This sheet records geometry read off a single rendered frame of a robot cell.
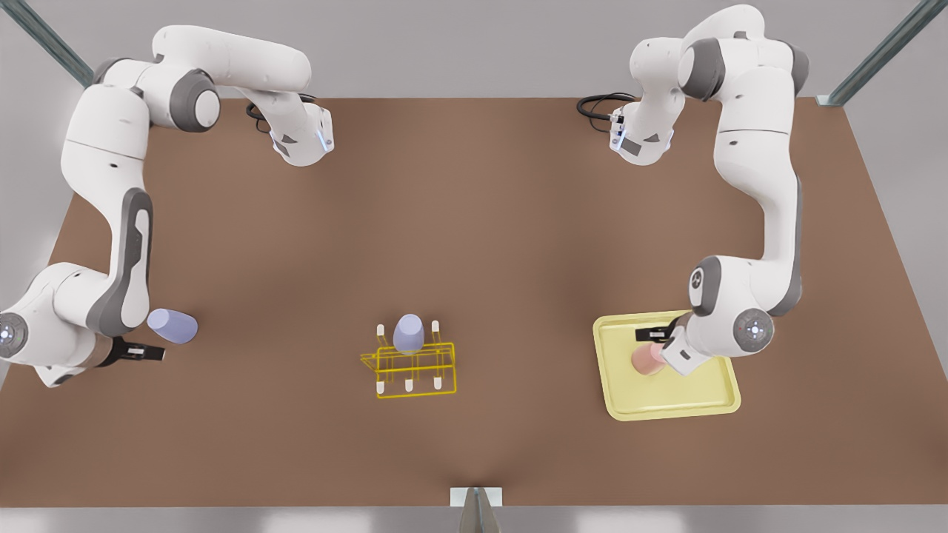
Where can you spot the pink cup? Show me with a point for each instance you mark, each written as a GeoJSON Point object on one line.
{"type": "Point", "coordinates": [646, 360]}

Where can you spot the silver frame post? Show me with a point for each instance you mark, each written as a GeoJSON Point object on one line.
{"type": "Point", "coordinates": [475, 509]}
{"type": "Point", "coordinates": [48, 38]}
{"type": "Point", "coordinates": [878, 55]}

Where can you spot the lavender cup upside down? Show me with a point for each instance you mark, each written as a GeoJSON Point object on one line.
{"type": "Point", "coordinates": [408, 333]}

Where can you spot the pale yellow tray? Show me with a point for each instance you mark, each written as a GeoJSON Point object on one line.
{"type": "Point", "coordinates": [666, 385]}

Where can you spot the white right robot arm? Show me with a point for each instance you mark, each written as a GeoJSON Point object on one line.
{"type": "Point", "coordinates": [104, 155]}

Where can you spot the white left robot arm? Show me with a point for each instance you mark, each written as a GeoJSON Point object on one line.
{"type": "Point", "coordinates": [755, 148]}

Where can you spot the lavender cup lying down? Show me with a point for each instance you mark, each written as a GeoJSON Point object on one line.
{"type": "Point", "coordinates": [173, 326]}

